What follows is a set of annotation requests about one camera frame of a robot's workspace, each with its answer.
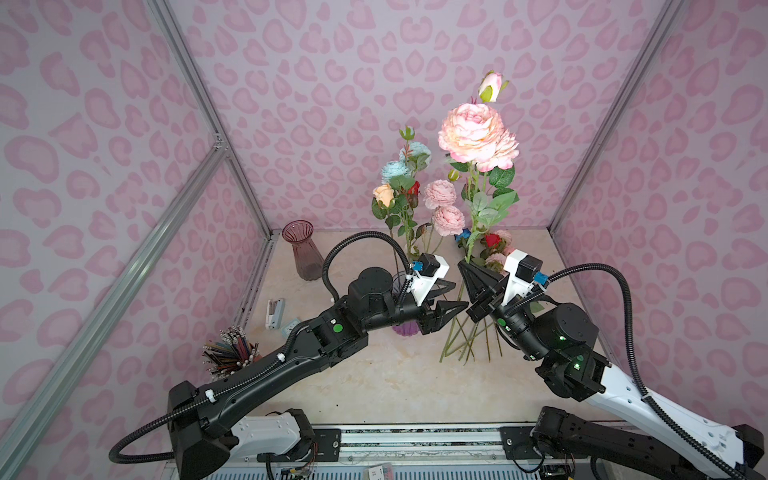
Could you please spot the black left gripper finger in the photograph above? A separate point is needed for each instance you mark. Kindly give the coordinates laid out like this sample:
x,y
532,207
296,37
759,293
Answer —
x,y
440,288
444,311

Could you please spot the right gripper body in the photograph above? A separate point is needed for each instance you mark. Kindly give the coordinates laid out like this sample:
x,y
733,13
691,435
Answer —
x,y
488,306

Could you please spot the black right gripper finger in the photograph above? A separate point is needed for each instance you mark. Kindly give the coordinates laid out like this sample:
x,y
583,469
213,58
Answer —
x,y
488,278
467,272

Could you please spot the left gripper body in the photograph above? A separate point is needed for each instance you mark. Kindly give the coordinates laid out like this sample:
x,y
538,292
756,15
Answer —
x,y
424,317

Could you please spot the pink peony stem with bud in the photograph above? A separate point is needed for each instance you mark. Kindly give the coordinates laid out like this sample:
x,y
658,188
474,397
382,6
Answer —
x,y
446,219

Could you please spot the red rose stem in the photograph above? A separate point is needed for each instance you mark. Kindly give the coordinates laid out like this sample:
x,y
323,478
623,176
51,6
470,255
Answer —
x,y
492,241
412,195

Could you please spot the peach rose stem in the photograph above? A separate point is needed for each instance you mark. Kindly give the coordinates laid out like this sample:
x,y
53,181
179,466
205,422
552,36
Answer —
x,y
394,207

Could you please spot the light blue rose stem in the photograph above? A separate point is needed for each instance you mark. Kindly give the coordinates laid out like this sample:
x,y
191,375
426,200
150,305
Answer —
x,y
414,157

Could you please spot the large pink peony stem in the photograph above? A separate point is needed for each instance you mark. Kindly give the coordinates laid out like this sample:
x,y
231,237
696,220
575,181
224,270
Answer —
x,y
482,151

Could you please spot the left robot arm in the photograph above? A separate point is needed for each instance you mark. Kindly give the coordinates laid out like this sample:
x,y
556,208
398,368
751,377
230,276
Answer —
x,y
212,424

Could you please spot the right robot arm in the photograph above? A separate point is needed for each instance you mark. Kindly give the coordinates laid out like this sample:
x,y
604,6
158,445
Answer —
x,y
667,441

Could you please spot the dark red glass vase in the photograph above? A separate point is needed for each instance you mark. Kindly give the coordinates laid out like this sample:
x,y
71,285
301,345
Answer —
x,y
308,259

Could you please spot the pink peony stem pile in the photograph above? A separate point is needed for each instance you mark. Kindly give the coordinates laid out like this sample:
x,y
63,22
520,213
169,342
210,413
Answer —
x,y
464,333

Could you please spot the red pen holder cup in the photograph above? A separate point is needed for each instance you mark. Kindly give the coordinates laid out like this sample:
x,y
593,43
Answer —
x,y
231,353

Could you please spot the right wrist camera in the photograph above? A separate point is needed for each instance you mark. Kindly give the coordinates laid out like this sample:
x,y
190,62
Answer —
x,y
524,276

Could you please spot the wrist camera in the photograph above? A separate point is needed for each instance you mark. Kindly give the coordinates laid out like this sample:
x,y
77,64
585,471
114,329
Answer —
x,y
426,271
524,276

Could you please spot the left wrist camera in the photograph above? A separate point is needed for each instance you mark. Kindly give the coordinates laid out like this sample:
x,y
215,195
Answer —
x,y
426,271

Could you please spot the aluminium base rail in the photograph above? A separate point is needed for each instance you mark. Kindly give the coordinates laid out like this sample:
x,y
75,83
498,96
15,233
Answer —
x,y
418,451

